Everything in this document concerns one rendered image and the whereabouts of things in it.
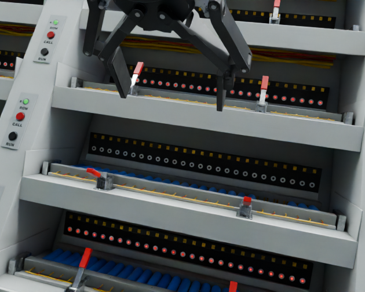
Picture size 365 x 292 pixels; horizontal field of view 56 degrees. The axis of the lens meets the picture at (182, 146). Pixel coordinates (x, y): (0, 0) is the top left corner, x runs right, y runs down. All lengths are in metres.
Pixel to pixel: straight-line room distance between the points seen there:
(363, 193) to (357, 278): 0.13
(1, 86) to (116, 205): 0.38
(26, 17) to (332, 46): 0.68
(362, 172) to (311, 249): 0.16
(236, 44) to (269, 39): 0.37
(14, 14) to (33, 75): 0.19
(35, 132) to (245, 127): 0.42
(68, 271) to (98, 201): 0.15
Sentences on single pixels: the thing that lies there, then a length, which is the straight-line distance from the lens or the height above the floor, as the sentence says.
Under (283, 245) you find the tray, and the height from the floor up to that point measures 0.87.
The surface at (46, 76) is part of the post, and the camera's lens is 0.79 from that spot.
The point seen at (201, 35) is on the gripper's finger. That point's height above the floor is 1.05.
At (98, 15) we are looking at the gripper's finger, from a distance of 0.39.
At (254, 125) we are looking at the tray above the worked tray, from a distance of 0.65.
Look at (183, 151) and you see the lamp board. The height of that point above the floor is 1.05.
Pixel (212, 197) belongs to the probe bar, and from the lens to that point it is 0.65.
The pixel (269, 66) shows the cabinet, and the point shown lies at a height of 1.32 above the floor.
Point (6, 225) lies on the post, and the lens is 0.73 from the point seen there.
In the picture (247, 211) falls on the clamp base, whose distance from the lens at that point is 0.63.
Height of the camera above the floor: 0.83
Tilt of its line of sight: 17 degrees up
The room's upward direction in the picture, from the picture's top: 12 degrees clockwise
